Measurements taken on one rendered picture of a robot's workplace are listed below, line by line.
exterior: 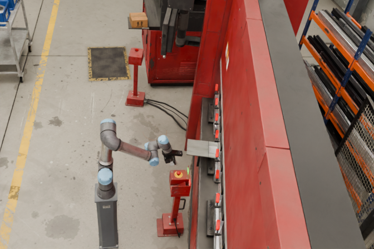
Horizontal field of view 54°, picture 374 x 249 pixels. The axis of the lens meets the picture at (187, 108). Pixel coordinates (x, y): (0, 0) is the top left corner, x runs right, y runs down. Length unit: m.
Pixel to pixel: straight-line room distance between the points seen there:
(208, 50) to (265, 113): 2.01
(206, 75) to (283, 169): 2.41
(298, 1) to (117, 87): 2.91
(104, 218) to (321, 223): 2.27
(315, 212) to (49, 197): 3.19
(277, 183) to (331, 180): 0.21
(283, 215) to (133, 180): 3.01
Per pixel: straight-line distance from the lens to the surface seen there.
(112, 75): 5.52
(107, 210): 3.20
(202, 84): 3.78
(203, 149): 3.16
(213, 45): 3.51
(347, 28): 4.65
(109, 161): 2.99
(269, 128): 1.54
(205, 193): 3.04
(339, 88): 4.35
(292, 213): 1.30
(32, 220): 4.00
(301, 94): 1.79
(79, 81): 5.45
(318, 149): 1.54
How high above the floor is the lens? 3.31
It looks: 41 degrees down
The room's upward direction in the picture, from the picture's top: 8 degrees clockwise
